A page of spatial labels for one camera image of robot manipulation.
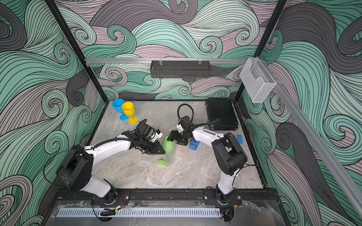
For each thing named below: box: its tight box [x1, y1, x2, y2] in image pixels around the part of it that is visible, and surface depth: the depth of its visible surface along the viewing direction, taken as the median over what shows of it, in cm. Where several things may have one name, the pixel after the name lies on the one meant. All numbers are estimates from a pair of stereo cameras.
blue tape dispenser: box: [189, 139, 200, 151], surface depth 92 cm
